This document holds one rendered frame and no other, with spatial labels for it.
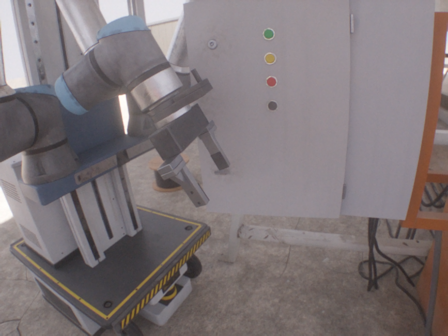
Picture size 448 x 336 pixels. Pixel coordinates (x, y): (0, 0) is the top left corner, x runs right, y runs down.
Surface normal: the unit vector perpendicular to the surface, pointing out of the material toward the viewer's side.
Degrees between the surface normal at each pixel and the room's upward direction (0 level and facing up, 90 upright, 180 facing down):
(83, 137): 90
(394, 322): 0
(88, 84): 108
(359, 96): 90
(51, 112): 88
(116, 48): 89
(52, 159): 70
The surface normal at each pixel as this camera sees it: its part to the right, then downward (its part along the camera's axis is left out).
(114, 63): 0.07, 0.57
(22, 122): 0.97, -0.19
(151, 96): -0.11, 0.40
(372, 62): -0.37, 0.37
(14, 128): 1.00, 0.04
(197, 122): 0.82, -0.32
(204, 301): -0.08, -0.93
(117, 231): 0.88, 0.11
